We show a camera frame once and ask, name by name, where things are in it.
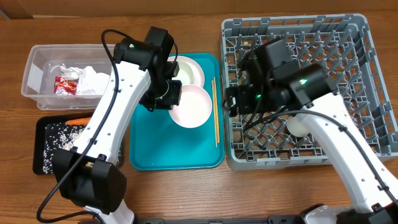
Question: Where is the red snack wrapper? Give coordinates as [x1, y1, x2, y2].
[54, 76, 77, 95]

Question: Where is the teal plastic tray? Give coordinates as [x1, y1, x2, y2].
[129, 53, 224, 170]

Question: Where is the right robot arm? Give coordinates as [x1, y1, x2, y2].
[223, 39, 397, 223]

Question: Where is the large white plate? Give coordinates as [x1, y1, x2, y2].
[177, 56, 205, 88]

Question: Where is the grey dish rack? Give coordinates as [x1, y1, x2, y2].
[221, 14, 397, 170]

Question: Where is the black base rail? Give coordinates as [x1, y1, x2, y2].
[134, 215, 304, 224]

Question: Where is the clear plastic bin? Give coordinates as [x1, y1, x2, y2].
[21, 44, 112, 110]

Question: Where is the black plastic tray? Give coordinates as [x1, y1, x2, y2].
[32, 112, 124, 175]

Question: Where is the orange carrot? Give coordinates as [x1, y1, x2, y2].
[66, 117, 91, 126]

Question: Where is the foil wrapper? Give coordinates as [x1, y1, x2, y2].
[60, 64, 84, 80]

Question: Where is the white cup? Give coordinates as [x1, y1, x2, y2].
[287, 116, 310, 138]

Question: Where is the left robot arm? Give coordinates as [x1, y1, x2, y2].
[37, 35, 182, 223]

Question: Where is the green-rimmed white bowl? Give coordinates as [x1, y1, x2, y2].
[172, 60, 194, 85]

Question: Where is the wooden chopstick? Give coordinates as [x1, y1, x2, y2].
[213, 77, 220, 144]
[211, 79, 218, 148]

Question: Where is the white napkin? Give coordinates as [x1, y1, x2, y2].
[76, 66, 110, 95]

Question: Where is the food scraps pile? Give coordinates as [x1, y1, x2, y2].
[42, 122, 123, 174]

